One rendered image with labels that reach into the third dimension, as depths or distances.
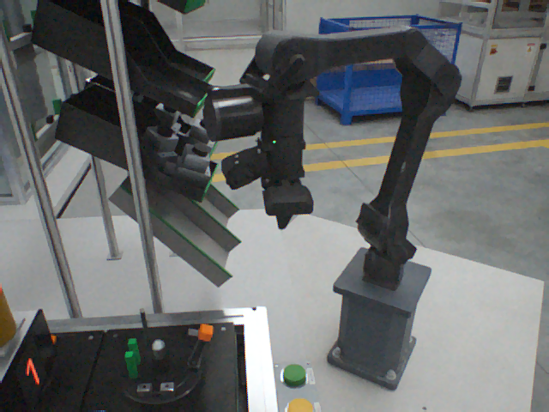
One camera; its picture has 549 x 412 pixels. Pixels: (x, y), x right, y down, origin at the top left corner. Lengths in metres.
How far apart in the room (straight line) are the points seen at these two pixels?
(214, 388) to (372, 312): 0.31
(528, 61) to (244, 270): 5.26
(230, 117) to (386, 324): 0.48
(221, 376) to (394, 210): 0.40
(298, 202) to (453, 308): 0.68
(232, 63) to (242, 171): 4.06
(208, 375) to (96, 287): 0.51
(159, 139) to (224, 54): 3.78
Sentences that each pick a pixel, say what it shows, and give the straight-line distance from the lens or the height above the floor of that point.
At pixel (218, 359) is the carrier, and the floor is 0.97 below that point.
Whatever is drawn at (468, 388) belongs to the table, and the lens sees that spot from 1.01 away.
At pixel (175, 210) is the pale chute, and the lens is 1.00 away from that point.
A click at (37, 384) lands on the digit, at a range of 0.58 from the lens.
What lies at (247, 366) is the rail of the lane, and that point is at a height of 0.96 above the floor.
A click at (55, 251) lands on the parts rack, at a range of 0.94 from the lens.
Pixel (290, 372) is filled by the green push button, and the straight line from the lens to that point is 0.81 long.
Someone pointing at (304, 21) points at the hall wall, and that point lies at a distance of 9.52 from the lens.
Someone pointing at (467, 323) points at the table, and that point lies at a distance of 1.14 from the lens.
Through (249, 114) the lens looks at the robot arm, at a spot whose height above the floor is 1.41.
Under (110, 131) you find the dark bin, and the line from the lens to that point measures 0.84.
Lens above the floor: 1.58
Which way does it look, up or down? 30 degrees down
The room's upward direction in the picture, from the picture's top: straight up
